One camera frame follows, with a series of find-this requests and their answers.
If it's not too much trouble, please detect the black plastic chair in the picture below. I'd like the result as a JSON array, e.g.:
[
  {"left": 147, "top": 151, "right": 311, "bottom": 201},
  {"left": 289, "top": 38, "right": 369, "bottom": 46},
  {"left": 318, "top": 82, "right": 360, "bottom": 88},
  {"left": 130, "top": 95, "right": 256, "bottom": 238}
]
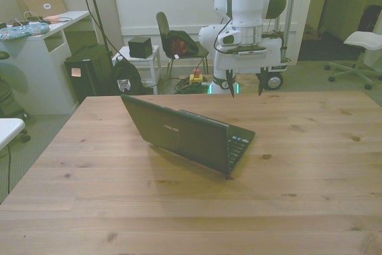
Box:
[{"left": 156, "top": 11, "right": 210, "bottom": 78}]

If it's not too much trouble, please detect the aluminium frame post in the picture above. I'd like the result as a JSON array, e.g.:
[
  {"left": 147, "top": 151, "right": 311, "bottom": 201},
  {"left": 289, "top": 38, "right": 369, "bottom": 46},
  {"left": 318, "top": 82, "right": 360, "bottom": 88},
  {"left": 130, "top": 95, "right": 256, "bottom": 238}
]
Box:
[{"left": 274, "top": 0, "right": 300, "bottom": 59}]

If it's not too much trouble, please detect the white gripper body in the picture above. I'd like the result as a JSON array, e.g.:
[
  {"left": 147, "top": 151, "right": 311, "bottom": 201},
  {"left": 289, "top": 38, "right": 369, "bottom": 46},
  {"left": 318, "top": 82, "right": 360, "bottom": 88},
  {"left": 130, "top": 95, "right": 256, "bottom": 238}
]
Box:
[{"left": 213, "top": 38, "right": 284, "bottom": 74}]

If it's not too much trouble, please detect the black bag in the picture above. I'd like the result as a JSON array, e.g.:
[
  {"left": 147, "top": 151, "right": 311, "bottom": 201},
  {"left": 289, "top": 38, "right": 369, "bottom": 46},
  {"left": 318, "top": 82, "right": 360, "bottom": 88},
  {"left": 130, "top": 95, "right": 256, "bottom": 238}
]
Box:
[{"left": 357, "top": 4, "right": 382, "bottom": 33}]

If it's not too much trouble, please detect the dark clothing bundle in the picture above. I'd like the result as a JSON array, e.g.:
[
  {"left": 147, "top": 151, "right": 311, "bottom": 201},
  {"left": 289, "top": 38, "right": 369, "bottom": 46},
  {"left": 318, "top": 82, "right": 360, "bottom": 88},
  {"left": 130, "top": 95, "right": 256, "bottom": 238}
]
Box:
[{"left": 165, "top": 30, "right": 200, "bottom": 59}]

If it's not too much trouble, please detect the black computer tower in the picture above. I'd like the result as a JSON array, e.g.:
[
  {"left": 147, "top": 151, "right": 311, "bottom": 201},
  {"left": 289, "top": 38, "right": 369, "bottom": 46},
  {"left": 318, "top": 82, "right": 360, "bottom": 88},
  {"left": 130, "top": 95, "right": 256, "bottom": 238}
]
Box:
[{"left": 64, "top": 44, "right": 116, "bottom": 103}]

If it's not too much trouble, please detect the white side table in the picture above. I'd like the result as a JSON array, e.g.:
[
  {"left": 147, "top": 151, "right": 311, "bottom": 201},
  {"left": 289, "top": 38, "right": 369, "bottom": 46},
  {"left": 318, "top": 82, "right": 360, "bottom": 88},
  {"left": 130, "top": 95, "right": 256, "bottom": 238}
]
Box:
[{"left": 112, "top": 45, "right": 162, "bottom": 96}]

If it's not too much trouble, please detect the black tripod stand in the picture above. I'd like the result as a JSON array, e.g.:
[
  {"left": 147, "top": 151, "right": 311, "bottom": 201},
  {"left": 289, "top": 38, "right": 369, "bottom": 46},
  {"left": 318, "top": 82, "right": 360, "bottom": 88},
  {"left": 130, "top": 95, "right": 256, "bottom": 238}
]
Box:
[{"left": 70, "top": 0, "right": 118, "bottom": 94}]

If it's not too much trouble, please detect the black Asus laptop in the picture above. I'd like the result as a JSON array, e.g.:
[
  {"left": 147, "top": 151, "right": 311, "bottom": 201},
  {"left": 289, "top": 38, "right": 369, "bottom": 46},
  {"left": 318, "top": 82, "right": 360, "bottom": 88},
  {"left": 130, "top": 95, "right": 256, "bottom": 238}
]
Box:
[{"left": 120, "top": 94, "right": 257, "bottom": 176}]

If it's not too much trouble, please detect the cardboard box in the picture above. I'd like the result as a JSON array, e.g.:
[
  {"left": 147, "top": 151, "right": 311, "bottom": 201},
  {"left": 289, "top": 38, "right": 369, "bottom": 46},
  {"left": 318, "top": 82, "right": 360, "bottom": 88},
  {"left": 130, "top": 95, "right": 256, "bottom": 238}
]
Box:
[{"left": 16, "top": 0, "right": 67, "bottom": 19}]

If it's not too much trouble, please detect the black backpack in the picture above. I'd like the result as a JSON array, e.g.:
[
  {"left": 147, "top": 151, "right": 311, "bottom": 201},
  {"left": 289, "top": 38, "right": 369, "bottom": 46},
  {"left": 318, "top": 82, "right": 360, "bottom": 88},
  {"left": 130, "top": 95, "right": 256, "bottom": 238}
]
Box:
[{"left": 113, "top": 55, "right": 144, "bottom": 96}]

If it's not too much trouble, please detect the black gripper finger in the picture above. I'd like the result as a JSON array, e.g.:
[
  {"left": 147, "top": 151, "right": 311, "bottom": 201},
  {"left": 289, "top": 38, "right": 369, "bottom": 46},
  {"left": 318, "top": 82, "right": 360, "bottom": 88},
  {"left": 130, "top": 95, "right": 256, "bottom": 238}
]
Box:
[
  {"left": 225, "top": 69, "right": 237, "bottom": 99},
  {"left": 257, "top": 66, "right": 269, "bottom": 97}
]

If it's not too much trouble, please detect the patterned teal cushion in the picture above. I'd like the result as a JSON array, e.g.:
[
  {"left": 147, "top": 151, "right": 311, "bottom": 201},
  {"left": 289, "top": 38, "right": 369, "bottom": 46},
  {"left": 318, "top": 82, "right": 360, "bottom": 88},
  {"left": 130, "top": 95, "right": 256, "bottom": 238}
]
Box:
[{"left": 0, "top": 21, "right": 50, "bottom": 42}]

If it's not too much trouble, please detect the white swivel office chair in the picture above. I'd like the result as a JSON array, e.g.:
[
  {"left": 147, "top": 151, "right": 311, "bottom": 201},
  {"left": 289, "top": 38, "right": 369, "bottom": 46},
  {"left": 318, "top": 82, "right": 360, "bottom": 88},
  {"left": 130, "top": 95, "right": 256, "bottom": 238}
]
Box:
[{"left": 324, "top": 30, "right": 382, "bottom": 90}]

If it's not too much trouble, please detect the yellow emergency stop button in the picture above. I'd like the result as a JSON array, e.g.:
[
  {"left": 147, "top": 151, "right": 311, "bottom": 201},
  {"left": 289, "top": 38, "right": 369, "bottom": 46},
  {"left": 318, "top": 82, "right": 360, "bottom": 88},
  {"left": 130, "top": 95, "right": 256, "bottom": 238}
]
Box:
[{"left": 189, "top": 69, "right": 204, "bottom": 86}]

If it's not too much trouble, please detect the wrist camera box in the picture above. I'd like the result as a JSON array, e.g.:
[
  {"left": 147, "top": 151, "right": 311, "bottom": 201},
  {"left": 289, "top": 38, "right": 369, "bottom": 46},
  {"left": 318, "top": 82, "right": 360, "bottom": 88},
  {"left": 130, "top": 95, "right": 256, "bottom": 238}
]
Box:
[{"left": 220, "top": 44, "right": 267, "bottom": 59}]

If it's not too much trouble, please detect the coiled green cable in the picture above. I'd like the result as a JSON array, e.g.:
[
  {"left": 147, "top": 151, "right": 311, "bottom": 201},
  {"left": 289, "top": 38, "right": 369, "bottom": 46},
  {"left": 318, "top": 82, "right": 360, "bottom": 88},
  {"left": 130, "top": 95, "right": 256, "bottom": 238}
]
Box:
[{"left": 174, "top": 77, "right": 210, "bottom": 95}]

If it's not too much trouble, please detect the mobile cart with wheel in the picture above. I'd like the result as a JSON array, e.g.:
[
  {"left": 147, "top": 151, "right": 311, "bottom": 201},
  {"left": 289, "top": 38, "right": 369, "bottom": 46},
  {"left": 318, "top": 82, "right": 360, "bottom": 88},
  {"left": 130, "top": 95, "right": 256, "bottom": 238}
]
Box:
[{"left": 261, "top": 27, "right": 292, "bottom": 91}]

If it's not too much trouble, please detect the black swivel office chair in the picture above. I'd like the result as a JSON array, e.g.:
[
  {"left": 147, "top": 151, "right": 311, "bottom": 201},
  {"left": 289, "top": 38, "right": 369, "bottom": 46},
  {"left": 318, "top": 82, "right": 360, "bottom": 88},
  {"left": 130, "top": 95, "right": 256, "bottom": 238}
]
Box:
[{"left": 0, "top": 50, "right": 32, "bottom": 144}]

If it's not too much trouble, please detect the white rounded table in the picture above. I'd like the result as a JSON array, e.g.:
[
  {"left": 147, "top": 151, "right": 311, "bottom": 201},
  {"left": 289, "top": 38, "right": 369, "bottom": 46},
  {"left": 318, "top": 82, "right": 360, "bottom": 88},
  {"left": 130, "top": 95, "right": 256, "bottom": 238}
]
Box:
[{"left": 0, "top": 117, "right": 26, "bottom": 151}]

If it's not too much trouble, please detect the black cube box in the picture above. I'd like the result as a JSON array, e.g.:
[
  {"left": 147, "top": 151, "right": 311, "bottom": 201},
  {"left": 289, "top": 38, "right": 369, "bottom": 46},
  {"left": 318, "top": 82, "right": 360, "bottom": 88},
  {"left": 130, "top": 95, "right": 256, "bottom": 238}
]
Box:
[{"left": 128, "top": 36, "right": 153, "bottom": 59}]

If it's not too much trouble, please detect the white desk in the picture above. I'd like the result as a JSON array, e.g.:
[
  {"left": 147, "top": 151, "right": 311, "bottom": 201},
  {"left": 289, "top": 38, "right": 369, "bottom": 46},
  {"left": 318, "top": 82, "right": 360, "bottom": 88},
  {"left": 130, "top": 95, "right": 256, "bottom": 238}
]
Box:
[{"left": 0, "top": 10, "right": 94, "bottom": 115}]

